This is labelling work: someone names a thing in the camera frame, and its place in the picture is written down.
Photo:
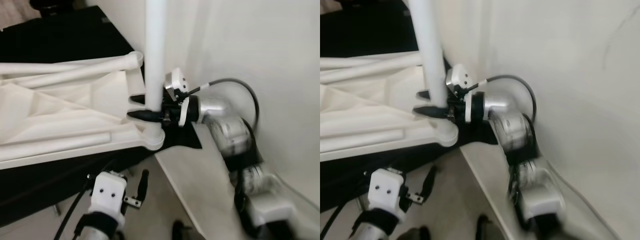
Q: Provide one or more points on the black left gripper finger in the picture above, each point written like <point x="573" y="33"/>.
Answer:
<point x="432" y="181"/>
<point x="143" y="185"/>

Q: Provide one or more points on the white plastic table leg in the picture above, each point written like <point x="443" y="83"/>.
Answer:
<point x="155" y="50"/>
<point x="360" y="137"/>
<point x="20" y="68"/>
<point x="131" y="59"/>
<point x="340" y="62"/>
<point x="427" y="50"/>
<point x="60" y="141"/>
<point x="400" y="62"/>

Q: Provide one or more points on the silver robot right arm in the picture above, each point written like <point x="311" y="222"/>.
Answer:
<point x="510" y="130"/>
<point x="225" y="130"/>

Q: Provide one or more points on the grey robot left leg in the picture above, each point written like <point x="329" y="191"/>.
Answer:
<point x="415" y="235"/>

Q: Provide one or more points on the grey robot leg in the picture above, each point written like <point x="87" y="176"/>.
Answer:
<point x="179" y="232"/>
<point x="415" y="235"/>
<point x="482" y="227"/>

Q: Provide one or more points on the white plastic table top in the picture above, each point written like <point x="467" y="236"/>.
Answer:
<point x="370" y="110"/>
<point x="60" y="115"/>

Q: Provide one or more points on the grey robot right leg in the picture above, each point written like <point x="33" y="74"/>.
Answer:
<point x="179" y="232"/>
<point x="482" y="227"/>

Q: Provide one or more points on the black tablecloth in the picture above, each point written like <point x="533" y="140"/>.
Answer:
<point x="50" y="30"/>
<point x="360" y="30"/>

